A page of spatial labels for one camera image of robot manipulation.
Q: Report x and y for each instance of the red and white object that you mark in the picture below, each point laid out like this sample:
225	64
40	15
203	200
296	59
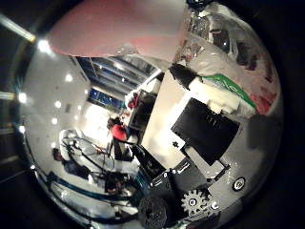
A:
133	101

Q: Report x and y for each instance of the person in red top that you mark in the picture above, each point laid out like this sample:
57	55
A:
119	132

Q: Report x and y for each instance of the seated person in dark clothes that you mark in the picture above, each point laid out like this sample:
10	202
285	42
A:
71	167

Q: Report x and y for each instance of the blue wall display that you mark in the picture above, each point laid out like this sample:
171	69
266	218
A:
105	98

